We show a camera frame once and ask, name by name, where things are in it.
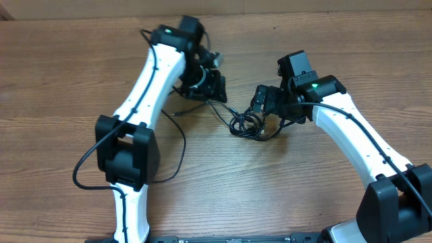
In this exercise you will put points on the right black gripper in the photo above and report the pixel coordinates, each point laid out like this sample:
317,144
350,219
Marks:
270,94

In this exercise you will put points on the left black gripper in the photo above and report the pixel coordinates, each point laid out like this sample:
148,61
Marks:
212,89

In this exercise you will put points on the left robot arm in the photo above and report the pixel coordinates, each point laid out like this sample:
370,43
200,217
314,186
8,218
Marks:
127,150

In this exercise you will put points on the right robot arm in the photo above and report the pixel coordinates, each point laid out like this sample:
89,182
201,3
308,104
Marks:
396,205

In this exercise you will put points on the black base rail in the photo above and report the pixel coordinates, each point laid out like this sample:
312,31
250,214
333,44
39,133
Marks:
236,239

